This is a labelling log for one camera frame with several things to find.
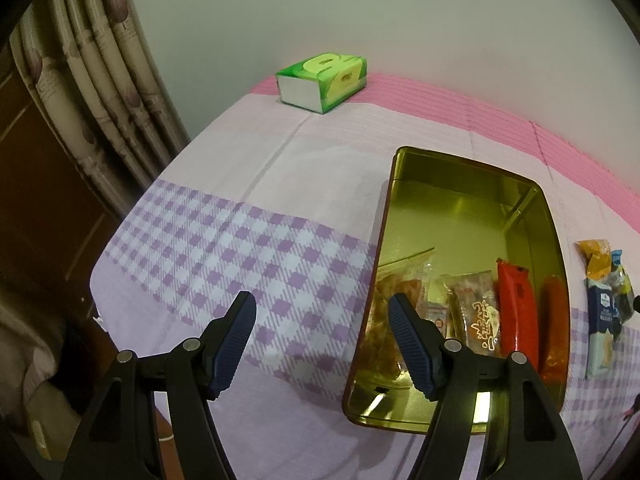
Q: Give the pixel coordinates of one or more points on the blue cracker packet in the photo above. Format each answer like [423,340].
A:
[600,330]

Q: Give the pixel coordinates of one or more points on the green tissue box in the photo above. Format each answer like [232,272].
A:
[325,82]

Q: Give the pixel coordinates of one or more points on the yellow snack packet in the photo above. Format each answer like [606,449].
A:
[595,257]

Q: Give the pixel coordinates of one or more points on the blue cookie packet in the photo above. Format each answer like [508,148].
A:
[626,307]

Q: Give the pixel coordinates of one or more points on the red snack packet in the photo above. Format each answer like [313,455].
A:
[517,310]

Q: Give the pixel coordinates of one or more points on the clear packet with yellow-blue label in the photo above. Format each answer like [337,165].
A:
[622,280]

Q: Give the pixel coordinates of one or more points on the pink and purple checked tablecloth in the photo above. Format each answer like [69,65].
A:
[250,185]

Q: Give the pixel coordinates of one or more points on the clear packet of fried pastry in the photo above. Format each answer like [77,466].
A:
[400,282]

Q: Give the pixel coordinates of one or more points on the beige patterned curtain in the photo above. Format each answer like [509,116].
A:
[100,85]

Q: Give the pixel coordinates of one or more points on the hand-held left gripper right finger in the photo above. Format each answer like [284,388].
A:
[415,350]

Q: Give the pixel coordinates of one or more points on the small blue snack packet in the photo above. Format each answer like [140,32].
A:
[617,260]

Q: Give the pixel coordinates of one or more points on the pale bundle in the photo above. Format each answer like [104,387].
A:
[30,355]

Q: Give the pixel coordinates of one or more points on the brown wooden cabinet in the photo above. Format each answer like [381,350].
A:
[40,185]

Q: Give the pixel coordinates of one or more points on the gold metal tin box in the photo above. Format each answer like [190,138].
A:
[465,210]

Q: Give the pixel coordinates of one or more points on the small beige snack packet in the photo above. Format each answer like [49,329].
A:
[435,305]

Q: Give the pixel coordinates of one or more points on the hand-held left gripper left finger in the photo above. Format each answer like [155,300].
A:
[232,345]

